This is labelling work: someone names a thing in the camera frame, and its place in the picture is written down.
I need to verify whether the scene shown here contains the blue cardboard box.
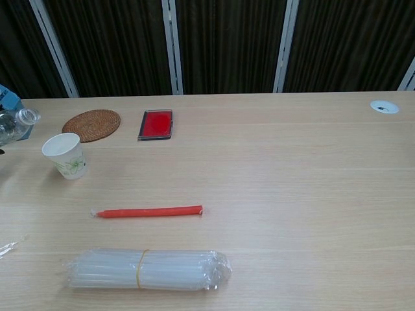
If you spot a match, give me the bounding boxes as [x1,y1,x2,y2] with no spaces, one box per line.
[0,84,34,142]

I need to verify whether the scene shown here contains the grey metal partition post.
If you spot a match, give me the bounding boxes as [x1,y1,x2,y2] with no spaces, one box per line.
[272,0,300,94]
[29,0,80,98]
[397,58,415,91]
[161,0,184,96]

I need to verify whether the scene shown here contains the red ink pad black case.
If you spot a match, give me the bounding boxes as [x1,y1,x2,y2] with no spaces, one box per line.
[137,109,173,142]

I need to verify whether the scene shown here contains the round woven rattan coaster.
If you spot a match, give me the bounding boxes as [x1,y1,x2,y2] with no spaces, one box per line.
[62,109,121,144]

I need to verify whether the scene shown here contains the clear plastic wrapper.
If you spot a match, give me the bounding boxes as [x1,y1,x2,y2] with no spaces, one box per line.
[0,234,29,260]

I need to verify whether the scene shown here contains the yellow rubber band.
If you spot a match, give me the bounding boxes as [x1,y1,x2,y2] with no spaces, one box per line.
[136,249,150,288]

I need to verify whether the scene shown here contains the wrapped bundle translucent sticks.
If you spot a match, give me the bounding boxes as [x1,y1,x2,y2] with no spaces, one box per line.
[62,248,233,292]

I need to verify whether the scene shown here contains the white paper cup green flower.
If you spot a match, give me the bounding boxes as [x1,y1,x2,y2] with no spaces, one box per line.
[41,132,88,181]

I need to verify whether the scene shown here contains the white round cable grommet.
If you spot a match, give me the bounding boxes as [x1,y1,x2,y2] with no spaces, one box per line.
[370,100,399,115]

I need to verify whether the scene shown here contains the transparent plastic water bottle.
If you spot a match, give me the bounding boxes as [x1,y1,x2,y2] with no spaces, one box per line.
[0,108,42,146]

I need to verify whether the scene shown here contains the dark pleated curtain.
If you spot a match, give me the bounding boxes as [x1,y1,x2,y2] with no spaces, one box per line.
[0,0,415,99]

